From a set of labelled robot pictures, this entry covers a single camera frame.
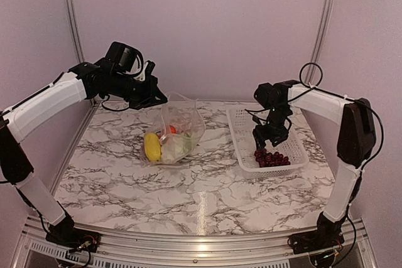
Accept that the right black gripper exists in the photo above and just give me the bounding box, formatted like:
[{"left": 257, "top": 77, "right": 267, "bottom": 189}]
[{"left": 253, "top": 105, "right": 291, "bottom": 151}]

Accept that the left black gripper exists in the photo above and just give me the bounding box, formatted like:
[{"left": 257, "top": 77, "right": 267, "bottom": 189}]
[{"left": 108, "top": 71, "right": 166, "bottom": 109}]

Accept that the white plastic basket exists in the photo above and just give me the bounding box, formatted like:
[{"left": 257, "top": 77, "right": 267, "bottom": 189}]
[{"left": 226, "top": 105, "right": 310, "bottom": 179}]

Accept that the purple grape bunch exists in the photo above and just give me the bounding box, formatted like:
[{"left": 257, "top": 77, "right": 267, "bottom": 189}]
[{"left": 254, "top": 148, "right": 291, "bottom": 168}]

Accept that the orange pumpkin toy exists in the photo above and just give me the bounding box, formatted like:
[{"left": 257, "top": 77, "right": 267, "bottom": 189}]
[{"left": 169, "top": 126, "right": 177, "bottom": 134}]

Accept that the clear zip top bag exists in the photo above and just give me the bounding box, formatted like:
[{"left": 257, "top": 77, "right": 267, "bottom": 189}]
[{"left": 141, "top": 92, "right": 205, "bottom": 166}]

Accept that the yellow lemon toy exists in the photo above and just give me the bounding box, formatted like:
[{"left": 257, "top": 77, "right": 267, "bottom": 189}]
[{"left": 144, "top": 133, "right": 161, "bottom": 162}]

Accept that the white cauliflower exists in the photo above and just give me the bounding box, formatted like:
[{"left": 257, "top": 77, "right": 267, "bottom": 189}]
[{"left": 161, "top": 132, "right": 197, "bottom": 164}]

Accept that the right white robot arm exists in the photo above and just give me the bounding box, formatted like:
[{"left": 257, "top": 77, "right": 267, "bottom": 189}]
[{"left": 253, "top": 80, "right": 376, "bottom": 254}]

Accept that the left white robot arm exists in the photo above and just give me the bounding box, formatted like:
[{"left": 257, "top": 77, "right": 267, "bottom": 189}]
[{"left": 1, "top": 62, "right": 167, "bottom": 248}]

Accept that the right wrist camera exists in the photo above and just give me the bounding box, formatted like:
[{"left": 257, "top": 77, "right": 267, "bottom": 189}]
[{"left": 245, "top": 83, "right": 281, "bottom": 125}]

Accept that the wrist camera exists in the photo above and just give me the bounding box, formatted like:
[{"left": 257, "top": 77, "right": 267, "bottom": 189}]
[
  {"left": 245, "top": 83, "right": 281, "bottom": 125},
  {"left": 105, "top": 41, "right": 155, "bottom": 82}
]

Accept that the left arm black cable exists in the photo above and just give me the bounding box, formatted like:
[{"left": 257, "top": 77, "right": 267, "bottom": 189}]
[{"left": 100, "top": 94, "right": 133, "bottom": 112}]

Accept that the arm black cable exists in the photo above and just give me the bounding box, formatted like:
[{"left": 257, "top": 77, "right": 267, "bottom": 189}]
[
  {"left": 287, "top": 62, "right": 384, "bottom": 168},
  {"left": 100, "top": 94, "right": 133, "bottom": 112}
]

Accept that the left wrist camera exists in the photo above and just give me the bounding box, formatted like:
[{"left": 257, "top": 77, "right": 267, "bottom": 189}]
[{"left": 105, "top": 41, "right": 155, "bottom": 82}]

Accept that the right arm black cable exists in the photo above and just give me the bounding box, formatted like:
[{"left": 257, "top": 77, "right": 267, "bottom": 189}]
[{"left": 287, "top": 62, "right": 384, "bottom": 168}]

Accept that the left aluminium frame post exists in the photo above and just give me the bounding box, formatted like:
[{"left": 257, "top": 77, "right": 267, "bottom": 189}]
[{"left": 64, "top": 0, "right": 85, "bottom": 63}]

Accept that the aluminium frame post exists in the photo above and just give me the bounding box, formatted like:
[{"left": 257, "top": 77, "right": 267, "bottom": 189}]
[
  {"left": 64, "top": 0, "right": 85, "bottom": 63},
  {"left": 306, "top": 0, "right": 339, "bottom": 83}
]

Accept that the front aluminium rail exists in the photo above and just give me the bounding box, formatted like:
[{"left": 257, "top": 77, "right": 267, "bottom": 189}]
[{"left": 9, "top": 223, "right": 379, "bottom": 268}]

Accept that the right aluminium frame post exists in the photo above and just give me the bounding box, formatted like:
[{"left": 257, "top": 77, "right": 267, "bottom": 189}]
[{"left": 306, "top": 0, "right": 339, "bottom": 83}]

